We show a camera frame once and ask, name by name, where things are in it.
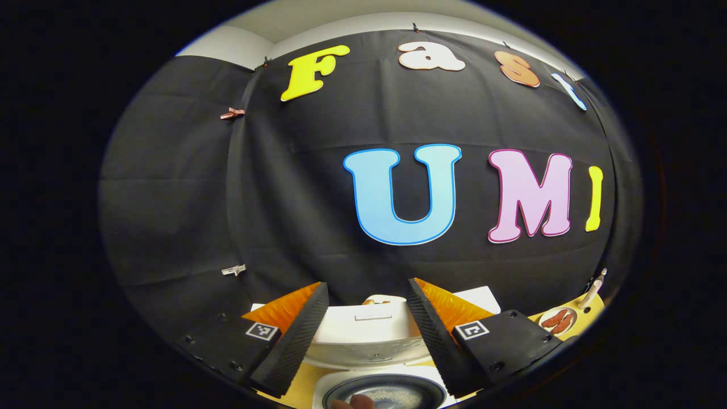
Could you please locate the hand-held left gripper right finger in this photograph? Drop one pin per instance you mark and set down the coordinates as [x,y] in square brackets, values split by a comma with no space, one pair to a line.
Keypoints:
[434,341]

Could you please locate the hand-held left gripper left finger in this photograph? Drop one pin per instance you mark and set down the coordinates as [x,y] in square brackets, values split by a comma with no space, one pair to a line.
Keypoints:
[298,341]

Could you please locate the scoop of white rice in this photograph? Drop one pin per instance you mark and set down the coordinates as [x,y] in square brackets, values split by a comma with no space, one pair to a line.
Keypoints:
[403,397]

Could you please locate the white rice cooker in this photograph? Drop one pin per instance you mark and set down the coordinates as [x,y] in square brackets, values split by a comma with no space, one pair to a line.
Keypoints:
[369,335]

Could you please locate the white toaster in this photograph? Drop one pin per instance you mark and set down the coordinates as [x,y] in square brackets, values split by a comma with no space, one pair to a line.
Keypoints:
[397,299]

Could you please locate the silver cloth clip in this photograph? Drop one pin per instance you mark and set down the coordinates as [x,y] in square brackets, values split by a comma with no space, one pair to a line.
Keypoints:
[233,270]

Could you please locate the red-brown sausage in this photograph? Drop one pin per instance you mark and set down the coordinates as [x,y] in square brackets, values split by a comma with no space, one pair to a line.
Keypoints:
[554,319]
[561,324]

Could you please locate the white round plate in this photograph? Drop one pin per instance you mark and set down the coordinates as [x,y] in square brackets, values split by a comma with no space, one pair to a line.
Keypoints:
[571,312]

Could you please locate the black backdrop cloth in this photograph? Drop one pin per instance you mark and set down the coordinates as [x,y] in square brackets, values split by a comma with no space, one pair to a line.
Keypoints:
[284,187]

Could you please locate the clear bottle pink label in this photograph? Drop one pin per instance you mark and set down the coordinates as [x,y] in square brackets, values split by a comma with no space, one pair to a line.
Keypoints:
[590,292]

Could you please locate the copper cloth clip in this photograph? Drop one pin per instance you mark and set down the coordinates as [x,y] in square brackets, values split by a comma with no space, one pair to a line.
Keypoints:
[233,113]

